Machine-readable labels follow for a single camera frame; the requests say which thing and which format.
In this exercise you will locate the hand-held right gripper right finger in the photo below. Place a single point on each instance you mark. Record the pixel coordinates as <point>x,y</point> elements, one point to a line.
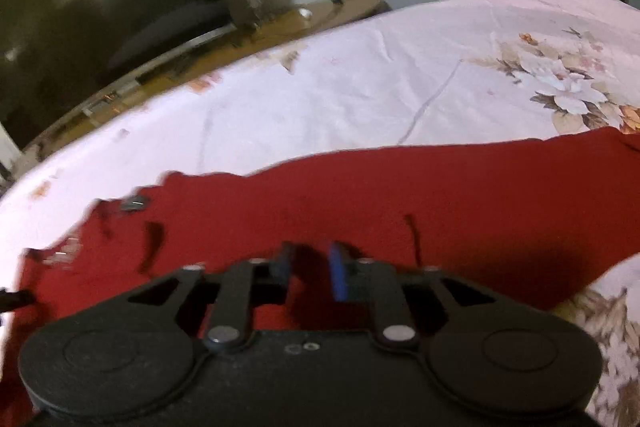
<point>338,273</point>

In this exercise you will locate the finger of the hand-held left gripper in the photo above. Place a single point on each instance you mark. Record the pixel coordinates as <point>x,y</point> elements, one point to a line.
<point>17,300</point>

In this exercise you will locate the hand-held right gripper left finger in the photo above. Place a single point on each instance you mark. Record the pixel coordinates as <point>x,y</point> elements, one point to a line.
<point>287,268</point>

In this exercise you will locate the red knit garment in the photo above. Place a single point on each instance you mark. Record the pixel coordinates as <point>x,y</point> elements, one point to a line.
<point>400,207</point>

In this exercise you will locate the floral white bedsheet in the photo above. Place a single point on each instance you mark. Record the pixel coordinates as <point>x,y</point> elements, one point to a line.
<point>350,82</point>

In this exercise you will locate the silver set-top box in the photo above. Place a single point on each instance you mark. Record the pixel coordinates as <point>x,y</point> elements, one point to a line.
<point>117,93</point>

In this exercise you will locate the wooden television cabinet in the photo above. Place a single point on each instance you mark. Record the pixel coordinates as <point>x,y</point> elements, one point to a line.
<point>280,27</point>

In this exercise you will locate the small white object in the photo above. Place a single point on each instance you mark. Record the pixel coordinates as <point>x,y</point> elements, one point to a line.
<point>304,13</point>

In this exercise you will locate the black flat screen television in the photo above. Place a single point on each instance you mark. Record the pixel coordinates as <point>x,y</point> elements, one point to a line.
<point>75,32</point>

